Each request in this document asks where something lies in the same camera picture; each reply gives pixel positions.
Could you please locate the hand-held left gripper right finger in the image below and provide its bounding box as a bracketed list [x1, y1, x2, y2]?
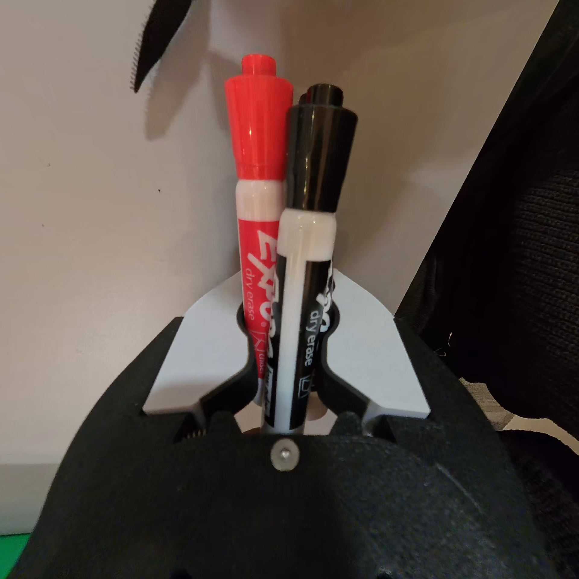
[318, 271, 431, 437]

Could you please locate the black velcro strap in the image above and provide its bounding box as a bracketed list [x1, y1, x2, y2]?
[129, 0, 193, 94]

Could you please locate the red dry erase marker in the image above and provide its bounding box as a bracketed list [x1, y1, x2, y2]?
[225, 54, 292, 403]

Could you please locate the green cloth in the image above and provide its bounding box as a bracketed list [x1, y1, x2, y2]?
[0, 533, 30, 579]

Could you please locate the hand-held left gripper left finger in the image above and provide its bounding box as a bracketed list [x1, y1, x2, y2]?
[142, 271, 261, 428]

